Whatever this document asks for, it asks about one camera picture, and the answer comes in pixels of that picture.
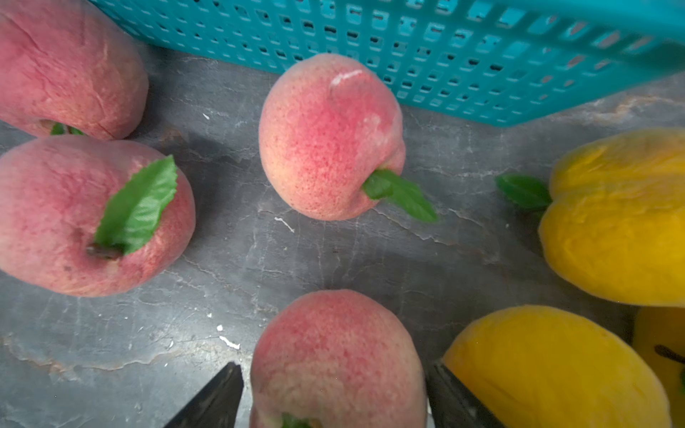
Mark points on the yellow peach with red blush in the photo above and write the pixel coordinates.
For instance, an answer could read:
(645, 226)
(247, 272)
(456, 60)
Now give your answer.
(612, 216)

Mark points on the pink peach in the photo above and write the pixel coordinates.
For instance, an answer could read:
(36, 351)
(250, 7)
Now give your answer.
(67, 62)
(53, 196)
(337, 359)
(331, 142)

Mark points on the teal plastic basket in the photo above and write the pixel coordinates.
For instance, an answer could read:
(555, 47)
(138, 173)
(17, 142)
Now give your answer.
(501, 63)

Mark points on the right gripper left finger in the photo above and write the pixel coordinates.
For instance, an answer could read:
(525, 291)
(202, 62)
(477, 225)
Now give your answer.
(216, 405)

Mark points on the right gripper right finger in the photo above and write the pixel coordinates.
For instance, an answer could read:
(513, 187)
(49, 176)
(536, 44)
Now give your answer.
(452, 404)

